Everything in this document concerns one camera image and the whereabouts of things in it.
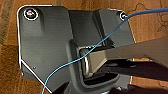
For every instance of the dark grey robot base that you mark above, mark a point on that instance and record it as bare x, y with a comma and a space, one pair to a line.
46, 43

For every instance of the black robot torso link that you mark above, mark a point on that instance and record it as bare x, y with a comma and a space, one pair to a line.
133, 56

